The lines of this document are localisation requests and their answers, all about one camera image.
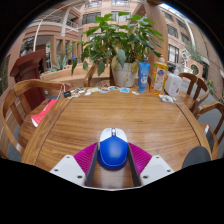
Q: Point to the wooden pillar with braces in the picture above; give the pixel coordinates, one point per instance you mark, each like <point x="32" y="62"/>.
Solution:
<point x="158" y="30"/>

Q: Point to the yellow flowering potted plant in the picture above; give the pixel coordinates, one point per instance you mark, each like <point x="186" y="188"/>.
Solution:
<point x="211" y="86"/>

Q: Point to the green potted plant white pot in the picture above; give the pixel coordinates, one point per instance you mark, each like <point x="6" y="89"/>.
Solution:
<point x="116" y="36"/>

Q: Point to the small white packet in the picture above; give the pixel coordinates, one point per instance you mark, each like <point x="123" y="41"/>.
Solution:
<point x="166" y="98"/>

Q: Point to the round dark grey mouse pad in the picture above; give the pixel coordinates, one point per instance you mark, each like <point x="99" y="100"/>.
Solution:
<point x="196" y="157"/>

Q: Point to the white sculpture on pedestal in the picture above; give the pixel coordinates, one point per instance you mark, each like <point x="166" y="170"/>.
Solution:
<point x="185" y="58"/>

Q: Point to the dark red wooden lectern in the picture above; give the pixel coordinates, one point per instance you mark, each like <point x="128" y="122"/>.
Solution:
<point x="28" y="68"/>

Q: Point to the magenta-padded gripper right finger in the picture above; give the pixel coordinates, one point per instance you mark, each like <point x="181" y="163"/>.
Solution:
<point x="155" y="166"/>

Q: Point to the blue squeeze tube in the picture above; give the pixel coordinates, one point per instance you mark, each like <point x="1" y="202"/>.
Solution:
<point x="143" y="76"/>

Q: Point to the yellow liquid soap bottle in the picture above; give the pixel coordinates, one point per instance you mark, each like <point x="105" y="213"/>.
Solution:
<point x="159" y="78"/>

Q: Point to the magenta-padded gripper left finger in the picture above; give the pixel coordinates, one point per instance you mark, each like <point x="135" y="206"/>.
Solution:
<point x="68" y="166"/>

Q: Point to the blue and white computer mouse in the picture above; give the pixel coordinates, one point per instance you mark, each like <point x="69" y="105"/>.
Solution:
<point x="112" y="151"/>

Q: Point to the white pump bottle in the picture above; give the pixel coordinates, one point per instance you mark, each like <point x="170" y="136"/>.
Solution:
<point x="173" y="85"/>

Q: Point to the wooden armchair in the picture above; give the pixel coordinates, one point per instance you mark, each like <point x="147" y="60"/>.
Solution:
<point x="89" y="71"/>
<point x="216" y="110"/>
<point x="196" y="90"/>
<point x="10" y="100"/>

